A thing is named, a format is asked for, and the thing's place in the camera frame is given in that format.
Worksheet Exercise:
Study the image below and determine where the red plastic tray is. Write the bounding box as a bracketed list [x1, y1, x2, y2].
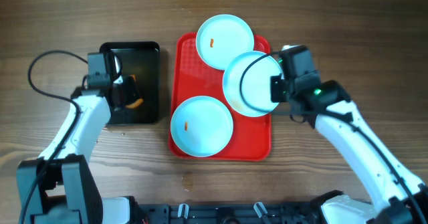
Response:
[171, 32, 272, 162]

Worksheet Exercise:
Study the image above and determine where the orange green sponge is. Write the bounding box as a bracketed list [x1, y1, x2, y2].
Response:
[124, 75, 144, 109]

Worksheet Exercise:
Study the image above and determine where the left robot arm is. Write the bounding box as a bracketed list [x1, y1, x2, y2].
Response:
[17, 51, 144, 223]

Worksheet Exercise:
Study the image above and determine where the white plate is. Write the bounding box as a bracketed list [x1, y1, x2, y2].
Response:
[222, 51, 282, 118]
[195, 14, 255, 70]
[170, 96, 233, 157]

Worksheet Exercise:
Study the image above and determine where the black rectangular water basin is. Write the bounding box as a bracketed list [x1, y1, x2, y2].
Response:
[100, 41, 160, 126]

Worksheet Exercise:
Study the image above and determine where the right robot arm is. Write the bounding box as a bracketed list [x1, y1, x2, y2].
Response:
[271, 45, 427, 223]

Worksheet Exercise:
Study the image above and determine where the white plate top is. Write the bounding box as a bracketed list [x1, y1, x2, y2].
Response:
[195, 14, 255, 70]

